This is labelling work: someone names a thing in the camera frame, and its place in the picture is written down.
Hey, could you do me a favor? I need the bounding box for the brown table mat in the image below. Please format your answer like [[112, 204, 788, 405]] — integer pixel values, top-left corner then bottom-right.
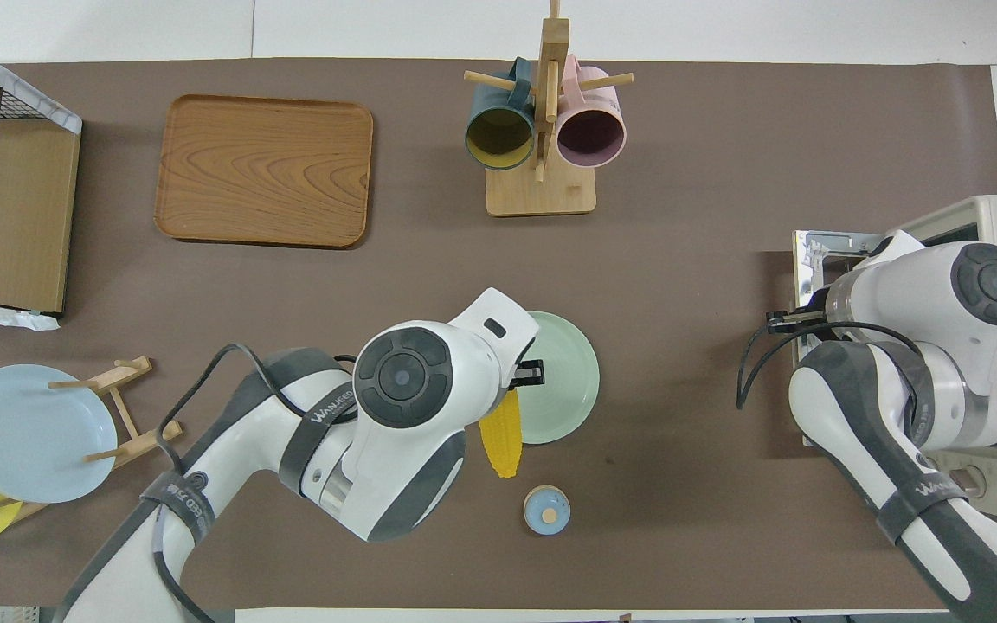
[[0, 59, 997, 611]]

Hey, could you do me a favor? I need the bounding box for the light blue plate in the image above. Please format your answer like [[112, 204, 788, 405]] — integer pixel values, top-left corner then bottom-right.
[[0, 363, 119, 504]]

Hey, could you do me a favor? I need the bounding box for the black wire basket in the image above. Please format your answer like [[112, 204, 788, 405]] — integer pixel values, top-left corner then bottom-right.
[[0, 50, 62, 126]]

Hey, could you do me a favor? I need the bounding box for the glass oven door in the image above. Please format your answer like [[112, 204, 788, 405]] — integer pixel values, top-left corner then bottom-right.
[[792, 229, 893, 451]]

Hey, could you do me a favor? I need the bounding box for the wooden plate rack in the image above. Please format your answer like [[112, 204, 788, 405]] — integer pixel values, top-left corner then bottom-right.
[[0, 356, 184, 524]]

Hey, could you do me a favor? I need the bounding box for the brown wooden tray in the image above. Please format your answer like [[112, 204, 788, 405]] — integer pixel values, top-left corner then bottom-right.
[[155, 93, 375, 249]]

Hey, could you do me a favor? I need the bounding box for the wooden shelf box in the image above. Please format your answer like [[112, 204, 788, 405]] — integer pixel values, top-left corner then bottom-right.
[[0, 35, 84, 331]]

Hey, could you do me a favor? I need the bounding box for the pink mug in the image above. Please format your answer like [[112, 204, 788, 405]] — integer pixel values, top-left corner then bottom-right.
[[556, 54, 628, 169]]

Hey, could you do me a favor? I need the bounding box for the dark teal mug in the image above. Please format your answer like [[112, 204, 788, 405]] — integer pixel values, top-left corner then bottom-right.
[[465, 57, 537, 171]]

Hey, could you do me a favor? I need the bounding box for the yellow corn cob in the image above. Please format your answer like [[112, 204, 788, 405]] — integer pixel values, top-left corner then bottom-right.
[[479, 389, 522, 479]]

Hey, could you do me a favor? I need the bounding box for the wooden mug tree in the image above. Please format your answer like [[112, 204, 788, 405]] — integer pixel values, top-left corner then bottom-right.
[[464, 0, 635, 217]]

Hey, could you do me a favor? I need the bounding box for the light green plate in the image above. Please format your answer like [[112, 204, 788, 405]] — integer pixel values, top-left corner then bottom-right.
[[511, 311, 601, 446]]

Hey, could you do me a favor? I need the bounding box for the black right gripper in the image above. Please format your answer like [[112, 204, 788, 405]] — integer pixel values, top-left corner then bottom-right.
[[765, 290, 837, 340]]

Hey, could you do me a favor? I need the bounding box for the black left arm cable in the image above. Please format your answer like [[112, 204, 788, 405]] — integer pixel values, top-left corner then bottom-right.
[[151, 343, 361, 623]]

